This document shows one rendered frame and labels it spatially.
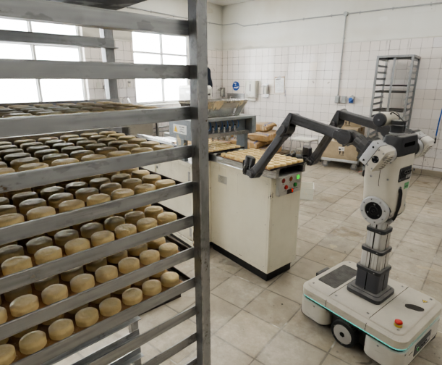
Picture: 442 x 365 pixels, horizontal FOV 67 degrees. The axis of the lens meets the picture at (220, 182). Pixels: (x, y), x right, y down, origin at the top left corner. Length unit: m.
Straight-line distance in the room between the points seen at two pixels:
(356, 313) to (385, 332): 0.17
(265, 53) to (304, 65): 0.89
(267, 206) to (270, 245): 0.30
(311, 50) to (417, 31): 1.72
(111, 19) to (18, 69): 0.19
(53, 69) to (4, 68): 0.07
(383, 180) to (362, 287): 0.69
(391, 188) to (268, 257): 1.06
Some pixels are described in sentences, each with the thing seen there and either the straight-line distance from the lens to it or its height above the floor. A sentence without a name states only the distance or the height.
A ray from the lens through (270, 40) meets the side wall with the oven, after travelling 7.28.
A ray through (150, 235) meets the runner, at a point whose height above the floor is 1.14.
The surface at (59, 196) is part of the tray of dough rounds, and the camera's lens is 0.81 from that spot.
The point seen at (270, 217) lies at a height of 0.54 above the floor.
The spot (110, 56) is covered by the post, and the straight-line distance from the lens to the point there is 1.16.
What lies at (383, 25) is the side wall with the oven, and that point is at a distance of 6.46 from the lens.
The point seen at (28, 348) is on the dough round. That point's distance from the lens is 0.85.
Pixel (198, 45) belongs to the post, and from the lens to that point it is 0.77.
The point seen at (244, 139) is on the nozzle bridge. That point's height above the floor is 0.95.
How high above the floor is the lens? 1.48
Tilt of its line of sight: 17 degrees down
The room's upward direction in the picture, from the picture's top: straight up
